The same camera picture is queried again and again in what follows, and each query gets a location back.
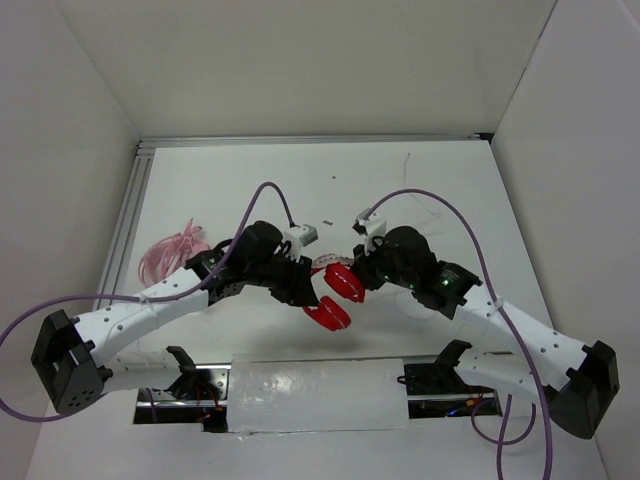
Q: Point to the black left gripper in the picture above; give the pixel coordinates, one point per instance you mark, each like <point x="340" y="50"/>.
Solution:
<point x="299" y="288"/>

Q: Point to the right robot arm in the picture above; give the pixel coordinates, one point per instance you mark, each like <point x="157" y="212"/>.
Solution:
<point x="577" y="382"/>

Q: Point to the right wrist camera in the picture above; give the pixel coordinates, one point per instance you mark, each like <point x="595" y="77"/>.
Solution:
<point x="372" y="227"/>

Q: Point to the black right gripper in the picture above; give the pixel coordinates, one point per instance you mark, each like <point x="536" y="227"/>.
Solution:
<point x="361" y="266"/>

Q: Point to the aluminium frame rail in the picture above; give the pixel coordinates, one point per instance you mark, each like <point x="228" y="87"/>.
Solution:
<point x="441" y="183"/>

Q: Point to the white taped cover plate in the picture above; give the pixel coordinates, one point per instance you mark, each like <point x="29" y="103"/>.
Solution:
<point x="316" y="396"/>

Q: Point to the pink headphones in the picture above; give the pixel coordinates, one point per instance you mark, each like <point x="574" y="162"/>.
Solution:
<point x="171" y="253"/>

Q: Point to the red headphones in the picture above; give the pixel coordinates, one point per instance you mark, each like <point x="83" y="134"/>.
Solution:
<point x="343" y="282"/>

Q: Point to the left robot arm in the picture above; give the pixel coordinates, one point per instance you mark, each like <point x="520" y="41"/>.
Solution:
<point x="78" y="359"/>

